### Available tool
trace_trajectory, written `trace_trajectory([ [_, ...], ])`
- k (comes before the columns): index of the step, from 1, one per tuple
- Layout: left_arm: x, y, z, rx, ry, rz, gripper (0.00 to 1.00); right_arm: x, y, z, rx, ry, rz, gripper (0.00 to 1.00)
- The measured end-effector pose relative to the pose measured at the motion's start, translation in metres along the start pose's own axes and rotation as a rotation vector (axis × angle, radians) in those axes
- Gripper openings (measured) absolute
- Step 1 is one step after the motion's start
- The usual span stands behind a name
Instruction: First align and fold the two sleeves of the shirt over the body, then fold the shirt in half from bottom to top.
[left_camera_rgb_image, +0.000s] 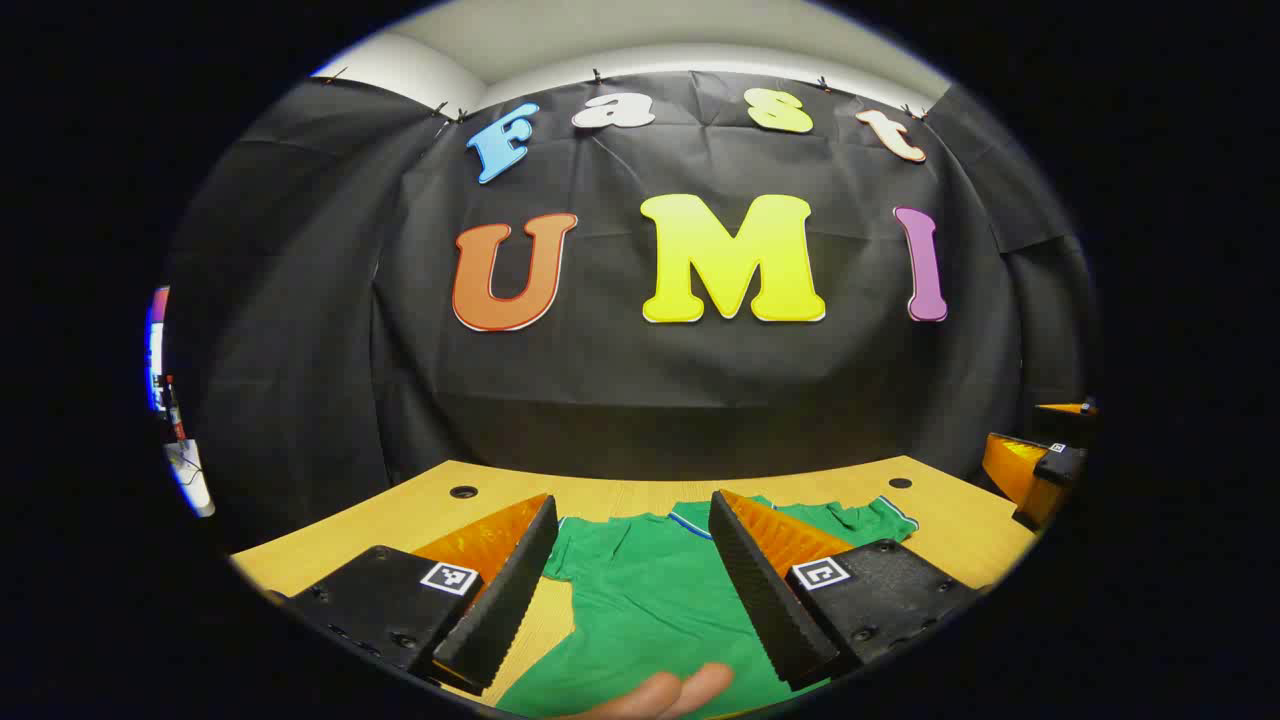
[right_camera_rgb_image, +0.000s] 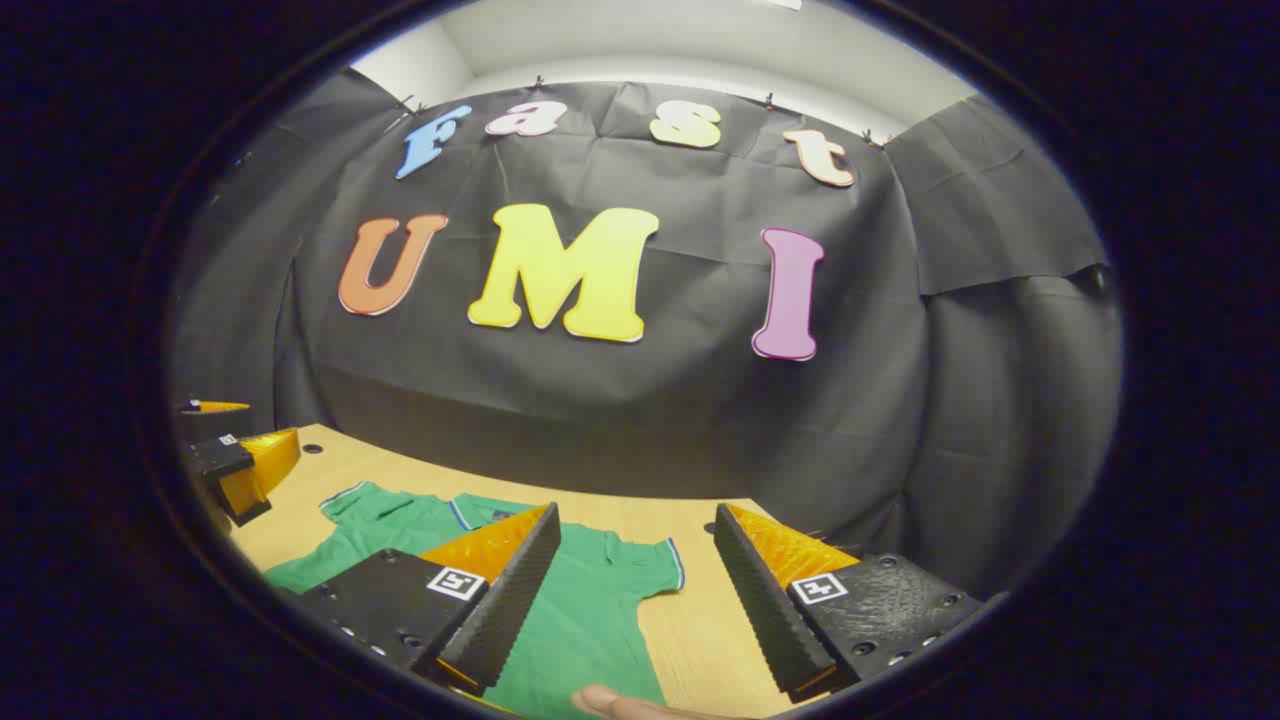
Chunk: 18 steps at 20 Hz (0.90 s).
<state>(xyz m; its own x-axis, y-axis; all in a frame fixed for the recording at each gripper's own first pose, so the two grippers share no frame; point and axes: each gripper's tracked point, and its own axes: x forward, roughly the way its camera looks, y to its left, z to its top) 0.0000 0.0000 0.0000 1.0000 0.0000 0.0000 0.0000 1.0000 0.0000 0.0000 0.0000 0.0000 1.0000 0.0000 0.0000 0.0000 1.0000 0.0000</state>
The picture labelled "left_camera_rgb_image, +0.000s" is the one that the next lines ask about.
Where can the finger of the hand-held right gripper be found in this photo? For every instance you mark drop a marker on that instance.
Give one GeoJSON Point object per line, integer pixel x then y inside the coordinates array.
{"type": "Point", "coordinates": [1065, 420]}
{"type": "Point", "coordinates": [1020, 470]}

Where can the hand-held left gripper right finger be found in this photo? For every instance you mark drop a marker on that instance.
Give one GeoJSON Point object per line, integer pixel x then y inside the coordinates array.
{"type": "Point", "coordinates": [765, 610]}

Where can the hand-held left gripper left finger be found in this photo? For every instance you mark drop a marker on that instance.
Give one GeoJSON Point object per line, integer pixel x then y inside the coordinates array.
{"type": "Point", "coordinates": [505, 600]}

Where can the green T-shirt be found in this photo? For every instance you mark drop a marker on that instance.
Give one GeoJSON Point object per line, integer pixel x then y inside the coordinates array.
{"type": "Point", "coordinates": [650, 590]}

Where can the black backdrop cloth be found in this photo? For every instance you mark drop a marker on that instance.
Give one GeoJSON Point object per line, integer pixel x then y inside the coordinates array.
{"type": "Point", "coordinates": [600, 380]}

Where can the white device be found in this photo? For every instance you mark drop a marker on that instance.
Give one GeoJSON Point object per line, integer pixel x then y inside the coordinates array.
{"type": "Point", "coordinates": [190, 475]}

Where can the computer monitor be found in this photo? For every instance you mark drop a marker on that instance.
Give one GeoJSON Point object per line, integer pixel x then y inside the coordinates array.
{"type": "Point", "coordinates": [157, 350]}

